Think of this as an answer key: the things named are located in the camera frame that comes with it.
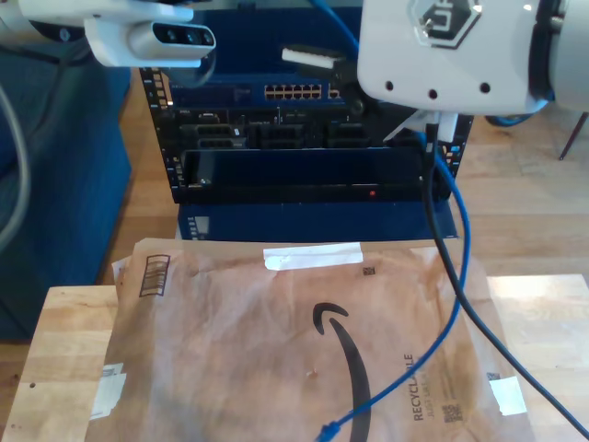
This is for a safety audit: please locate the torn white shipping label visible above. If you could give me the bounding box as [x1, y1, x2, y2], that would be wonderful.
[89, 362, 128, 421]

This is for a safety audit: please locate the brown paper mailer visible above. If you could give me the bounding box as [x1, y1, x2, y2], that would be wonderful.
[85, 237, 537, 442]

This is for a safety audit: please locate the blue network cable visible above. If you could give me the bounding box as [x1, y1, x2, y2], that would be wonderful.
[306, 0, 556, 442]

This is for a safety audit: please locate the blue network switch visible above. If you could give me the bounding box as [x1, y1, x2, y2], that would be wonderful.
[167, 6, 364, 110]

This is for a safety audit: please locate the black cable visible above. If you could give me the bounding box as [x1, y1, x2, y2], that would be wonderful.
[422, 120, 589, 432]

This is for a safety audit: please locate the blue equipment case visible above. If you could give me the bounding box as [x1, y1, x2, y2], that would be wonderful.
[177, 200, 461, 243]

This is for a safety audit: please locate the grey cable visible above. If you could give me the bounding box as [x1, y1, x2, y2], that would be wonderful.
[0, 85, 31, 254]

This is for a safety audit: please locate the black rack server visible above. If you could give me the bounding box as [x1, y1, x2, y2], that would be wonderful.
[172, 106, 415, 151]

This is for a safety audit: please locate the dark metal chair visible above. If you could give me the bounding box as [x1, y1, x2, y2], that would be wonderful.
[558, 111, 589, 162]

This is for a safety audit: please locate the black rack frame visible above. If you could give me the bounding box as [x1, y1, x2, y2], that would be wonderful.
[137, 66, 475, 206]

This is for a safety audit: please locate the blue sofa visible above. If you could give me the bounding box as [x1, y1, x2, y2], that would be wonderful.
[0, 36, 134, 342]

